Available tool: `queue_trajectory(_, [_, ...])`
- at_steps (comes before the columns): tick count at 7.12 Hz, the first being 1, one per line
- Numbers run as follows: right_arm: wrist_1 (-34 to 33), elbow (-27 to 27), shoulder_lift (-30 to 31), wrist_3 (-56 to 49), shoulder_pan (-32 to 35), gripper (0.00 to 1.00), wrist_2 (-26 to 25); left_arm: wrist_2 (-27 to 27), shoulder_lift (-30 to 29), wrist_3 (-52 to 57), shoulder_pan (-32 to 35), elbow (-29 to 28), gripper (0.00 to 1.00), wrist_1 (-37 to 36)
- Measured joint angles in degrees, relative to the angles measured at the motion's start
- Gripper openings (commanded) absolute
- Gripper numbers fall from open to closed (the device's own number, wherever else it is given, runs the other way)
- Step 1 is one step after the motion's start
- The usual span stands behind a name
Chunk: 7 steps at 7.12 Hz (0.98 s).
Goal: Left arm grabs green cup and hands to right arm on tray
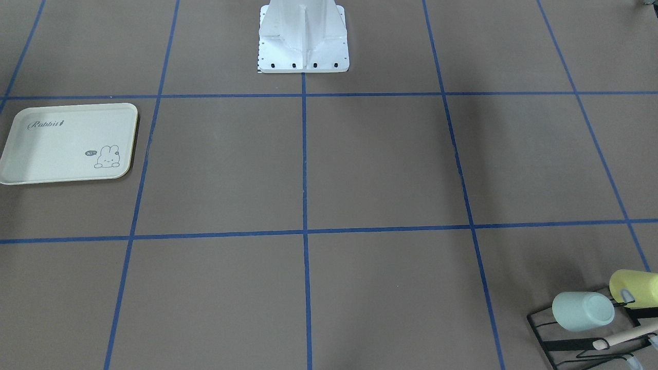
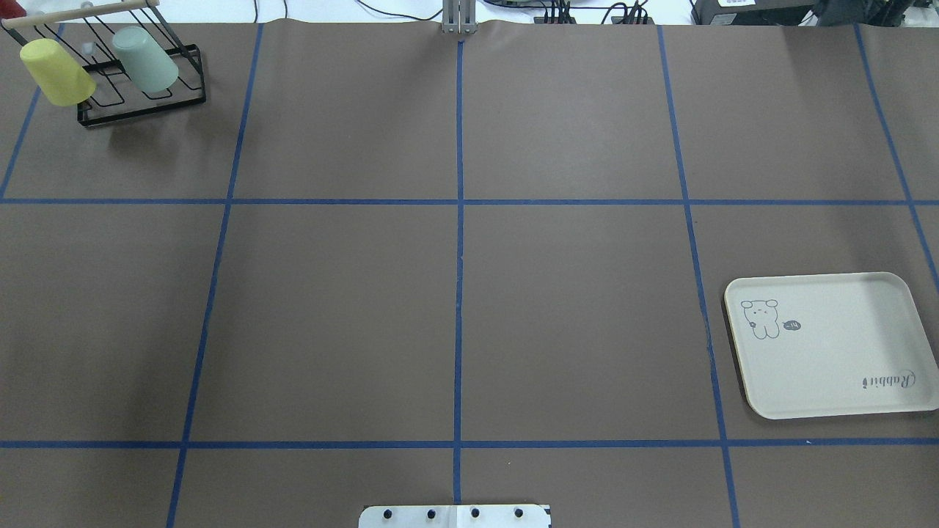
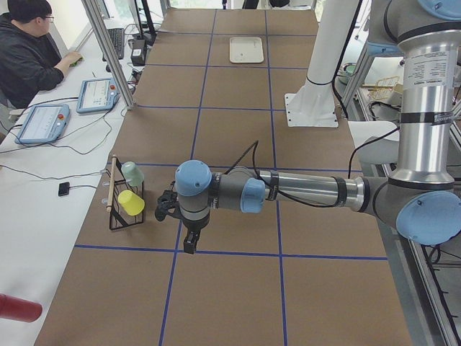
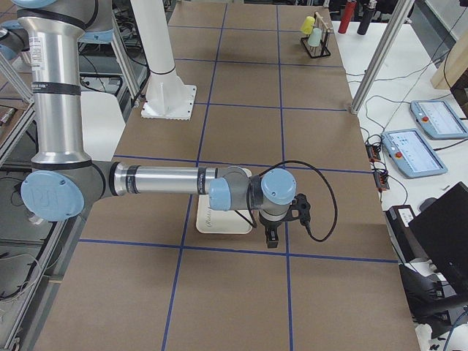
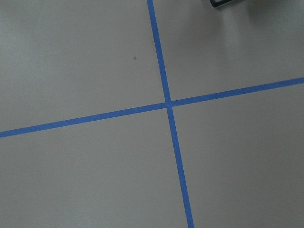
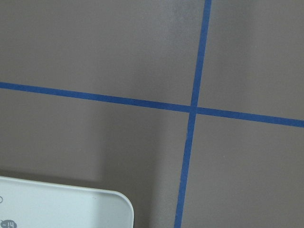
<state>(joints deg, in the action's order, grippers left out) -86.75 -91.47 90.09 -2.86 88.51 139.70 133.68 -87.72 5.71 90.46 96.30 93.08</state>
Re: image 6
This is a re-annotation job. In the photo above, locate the white rabbit tray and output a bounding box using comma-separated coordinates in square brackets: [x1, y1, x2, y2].
[0, 176, 134, 228]

